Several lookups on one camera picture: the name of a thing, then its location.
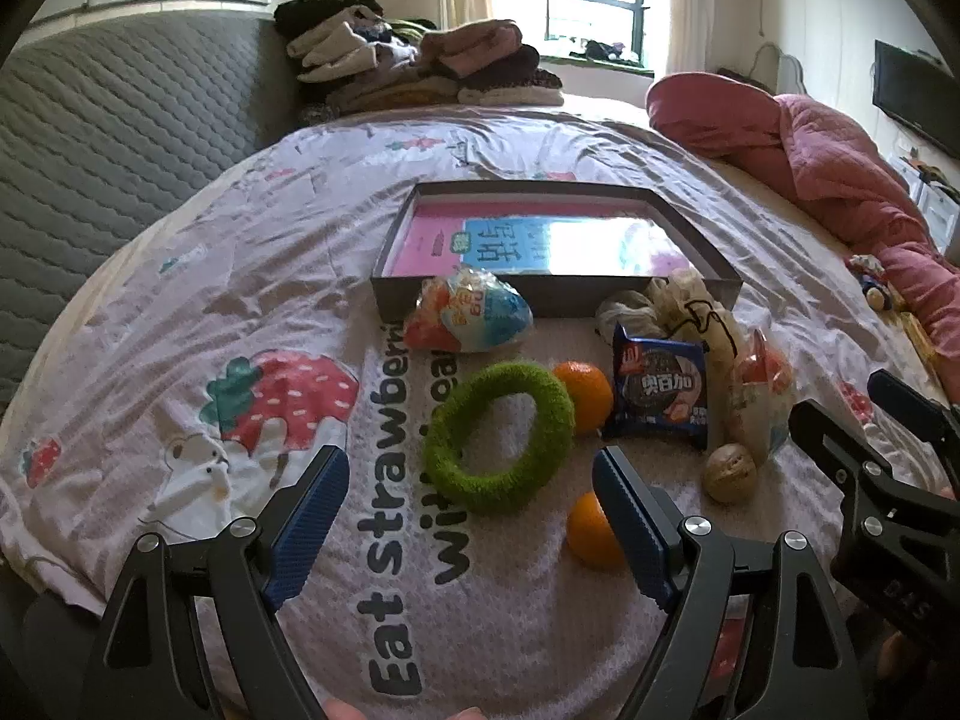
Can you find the walnut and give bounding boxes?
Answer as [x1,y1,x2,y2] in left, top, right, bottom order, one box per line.
[703,442,758,503]

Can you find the blue cookie packet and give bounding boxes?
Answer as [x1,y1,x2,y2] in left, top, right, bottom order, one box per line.
[600,321,712,453]

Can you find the egg-shaped snack packet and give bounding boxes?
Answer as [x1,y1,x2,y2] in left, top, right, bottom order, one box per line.
[405,266,533,355]

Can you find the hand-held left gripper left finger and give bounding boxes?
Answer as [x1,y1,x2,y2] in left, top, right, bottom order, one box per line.
[79,444,352,720]

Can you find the pink quilt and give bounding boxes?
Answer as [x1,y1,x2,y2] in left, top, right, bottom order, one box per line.
[646,73,960,357]

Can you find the pile of folded clothes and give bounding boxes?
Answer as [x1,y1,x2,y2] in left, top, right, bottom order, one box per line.
[274,0,565,128]

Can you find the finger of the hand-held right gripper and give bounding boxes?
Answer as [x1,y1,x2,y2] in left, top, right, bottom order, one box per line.
[868,369,953,445]
[789,399,901,511]

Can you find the orange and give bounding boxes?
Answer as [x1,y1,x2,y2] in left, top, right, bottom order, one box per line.
[566,493,627,569]
[553,361,614,434]

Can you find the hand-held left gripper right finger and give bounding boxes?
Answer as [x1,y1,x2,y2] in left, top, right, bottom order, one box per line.
[591,444,871,720]

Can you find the white cabinet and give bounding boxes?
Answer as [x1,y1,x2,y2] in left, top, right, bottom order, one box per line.
[889,154,960,248]

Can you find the dark clothes on windowsill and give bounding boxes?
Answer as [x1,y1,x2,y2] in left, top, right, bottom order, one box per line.
[583,37,646,65]

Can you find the small toy figure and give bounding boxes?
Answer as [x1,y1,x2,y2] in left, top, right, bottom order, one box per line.
[846,253,905,312]

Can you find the person's right hand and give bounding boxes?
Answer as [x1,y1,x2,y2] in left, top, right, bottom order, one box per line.
[877,634,931,695]

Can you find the pink and blue book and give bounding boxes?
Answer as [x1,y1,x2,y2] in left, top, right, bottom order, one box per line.
[390,199,702,278]

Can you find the black television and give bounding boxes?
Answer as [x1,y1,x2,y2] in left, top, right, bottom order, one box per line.
[871,40,960,158]

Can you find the grey quilted headboard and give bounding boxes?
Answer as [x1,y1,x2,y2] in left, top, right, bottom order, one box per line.
[0,11,301,406]

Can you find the green fuzzy ring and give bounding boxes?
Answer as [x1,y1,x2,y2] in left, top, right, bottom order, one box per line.
[424,361,577,517]

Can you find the clear plastic bag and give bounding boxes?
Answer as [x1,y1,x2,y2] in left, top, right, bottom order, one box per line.
[724,326,796,466]

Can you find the grey shallow cardboard box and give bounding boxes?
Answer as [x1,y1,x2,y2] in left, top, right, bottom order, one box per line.
[371,181,743,321]

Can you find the yellow packet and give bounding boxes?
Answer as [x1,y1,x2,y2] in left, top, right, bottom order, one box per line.
[900,311,938,372]

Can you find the white drawstring pouch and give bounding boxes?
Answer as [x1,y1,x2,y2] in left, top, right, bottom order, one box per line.
[596,268,751,421]

